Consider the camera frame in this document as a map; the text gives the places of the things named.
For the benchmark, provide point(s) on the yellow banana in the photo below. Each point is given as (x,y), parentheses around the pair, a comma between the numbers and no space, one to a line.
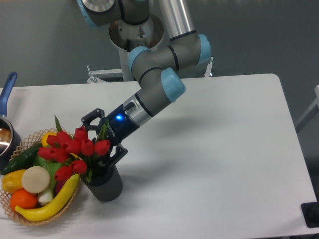
(48,211)

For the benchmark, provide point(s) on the green cucumber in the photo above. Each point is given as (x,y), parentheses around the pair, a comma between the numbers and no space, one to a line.
(24,160)

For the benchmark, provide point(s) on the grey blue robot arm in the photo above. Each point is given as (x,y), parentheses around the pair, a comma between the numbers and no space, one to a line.
(156,50)

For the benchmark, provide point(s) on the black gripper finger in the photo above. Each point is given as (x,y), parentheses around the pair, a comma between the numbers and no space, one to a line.
(88,118)
(109,161)

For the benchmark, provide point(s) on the beige round disc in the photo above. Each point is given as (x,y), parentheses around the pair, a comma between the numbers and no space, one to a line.
(35,179)

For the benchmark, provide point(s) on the yellow squash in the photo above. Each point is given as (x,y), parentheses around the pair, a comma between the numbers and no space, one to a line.
(49,139)

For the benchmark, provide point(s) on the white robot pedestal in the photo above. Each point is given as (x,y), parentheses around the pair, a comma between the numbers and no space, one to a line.
(126,37)

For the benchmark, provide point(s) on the dark grey ribbed vase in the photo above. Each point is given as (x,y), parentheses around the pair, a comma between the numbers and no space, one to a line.
(106,184)

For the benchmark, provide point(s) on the blue handled saucepan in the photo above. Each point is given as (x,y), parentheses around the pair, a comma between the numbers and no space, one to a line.
(9,138)

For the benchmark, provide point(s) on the white metal base frame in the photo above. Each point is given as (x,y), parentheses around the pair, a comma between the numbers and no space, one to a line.
(116,75)

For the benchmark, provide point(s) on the white frame at right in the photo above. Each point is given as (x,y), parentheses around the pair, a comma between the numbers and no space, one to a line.
(309,113)

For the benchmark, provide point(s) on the purple sweet potato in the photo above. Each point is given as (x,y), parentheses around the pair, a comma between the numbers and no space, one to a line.
(58,187)

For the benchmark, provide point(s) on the black device at edge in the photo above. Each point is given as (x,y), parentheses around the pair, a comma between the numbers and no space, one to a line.
(311,214)

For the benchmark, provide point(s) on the green bok choy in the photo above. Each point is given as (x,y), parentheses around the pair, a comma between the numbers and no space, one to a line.
(51,166)

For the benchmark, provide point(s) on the red tulip bouquet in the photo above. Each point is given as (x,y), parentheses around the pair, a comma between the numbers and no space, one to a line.
(77,153)

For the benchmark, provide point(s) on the yellow bell pepper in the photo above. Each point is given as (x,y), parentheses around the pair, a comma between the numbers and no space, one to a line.
(12,182)

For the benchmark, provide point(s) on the orange fruit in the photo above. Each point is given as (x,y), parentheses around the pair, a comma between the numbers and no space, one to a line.
(23,199)

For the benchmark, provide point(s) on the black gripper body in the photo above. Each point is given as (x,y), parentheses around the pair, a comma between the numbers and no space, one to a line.
(119,127)

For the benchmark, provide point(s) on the woven wicker basket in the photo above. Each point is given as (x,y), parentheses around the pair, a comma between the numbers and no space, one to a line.
(5,197)

